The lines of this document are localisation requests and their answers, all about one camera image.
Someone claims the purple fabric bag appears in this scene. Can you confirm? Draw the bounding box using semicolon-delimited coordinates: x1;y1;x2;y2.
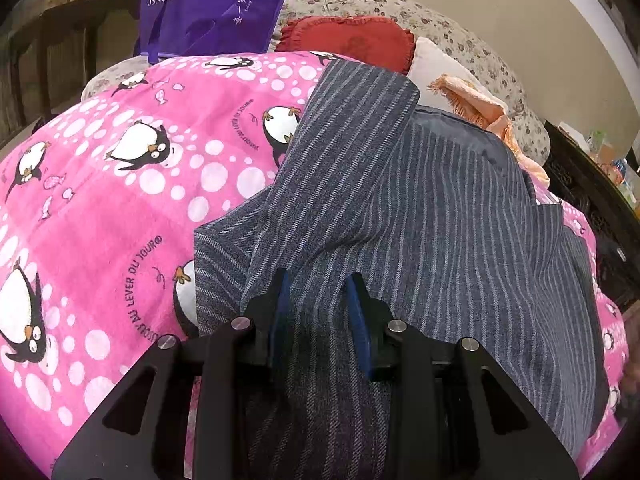
134;0;304;64

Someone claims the floral print bedding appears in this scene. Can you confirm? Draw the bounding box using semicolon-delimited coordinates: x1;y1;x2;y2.
80;0;552;162

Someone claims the grey pinstriped coat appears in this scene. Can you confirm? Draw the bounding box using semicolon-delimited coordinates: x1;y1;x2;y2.
192;58;609;480

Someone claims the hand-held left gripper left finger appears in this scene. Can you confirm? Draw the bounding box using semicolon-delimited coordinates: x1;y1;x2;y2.
51;267;292;480

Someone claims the red heart-shaped pillow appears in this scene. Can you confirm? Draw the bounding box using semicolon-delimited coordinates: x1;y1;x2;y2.
275;16;417;76

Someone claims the dark wooden desk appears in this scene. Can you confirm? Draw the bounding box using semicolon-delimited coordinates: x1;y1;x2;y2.
0;0;147;136

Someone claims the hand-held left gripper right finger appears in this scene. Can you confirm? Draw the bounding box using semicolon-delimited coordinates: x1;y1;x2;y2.
345;272;581;480

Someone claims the pile of small boxes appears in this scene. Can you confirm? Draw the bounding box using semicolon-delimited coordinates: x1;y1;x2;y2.
582;129;640;206

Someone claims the pink penguin print blanket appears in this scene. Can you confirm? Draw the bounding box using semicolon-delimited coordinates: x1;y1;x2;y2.
0;51;632;477

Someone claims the peach fringed scarf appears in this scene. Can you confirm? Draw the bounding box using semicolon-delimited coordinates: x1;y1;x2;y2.
429;75;551;187

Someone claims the white pillow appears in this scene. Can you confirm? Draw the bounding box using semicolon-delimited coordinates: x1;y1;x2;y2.
406;36;503;108

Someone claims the dark carved wooden cabinet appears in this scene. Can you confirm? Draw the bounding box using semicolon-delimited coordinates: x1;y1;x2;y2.
542;120;640;313

